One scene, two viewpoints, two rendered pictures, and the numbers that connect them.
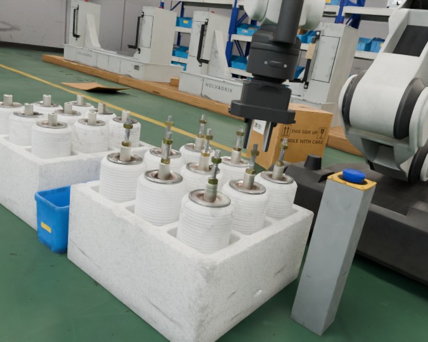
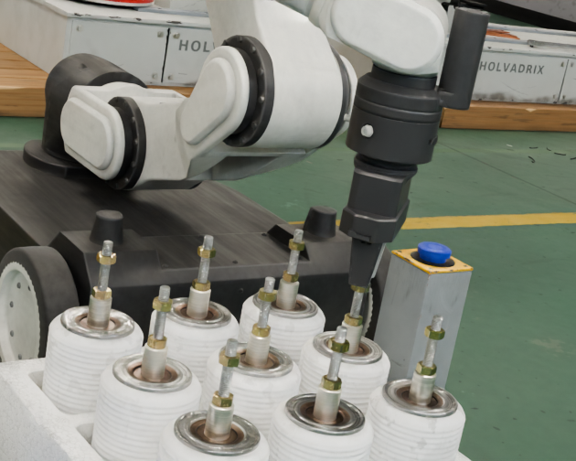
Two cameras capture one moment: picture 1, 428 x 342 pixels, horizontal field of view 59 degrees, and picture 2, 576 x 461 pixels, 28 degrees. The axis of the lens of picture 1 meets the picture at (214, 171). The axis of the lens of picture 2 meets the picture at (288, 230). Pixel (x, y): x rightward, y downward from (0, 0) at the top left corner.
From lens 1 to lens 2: 1.17 m
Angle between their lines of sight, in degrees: 70
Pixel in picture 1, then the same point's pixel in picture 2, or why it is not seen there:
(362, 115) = (287, 128)
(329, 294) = not seen: hidden behind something
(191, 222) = (449, 448)
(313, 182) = (155, 272)
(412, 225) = (325, 272)
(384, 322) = not seen: hidden behind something
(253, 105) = (398, 213)
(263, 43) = (429, 113)
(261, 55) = (425, 132)
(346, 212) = (453, 309)
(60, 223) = not seen: outside the picture
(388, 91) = (322, 81)
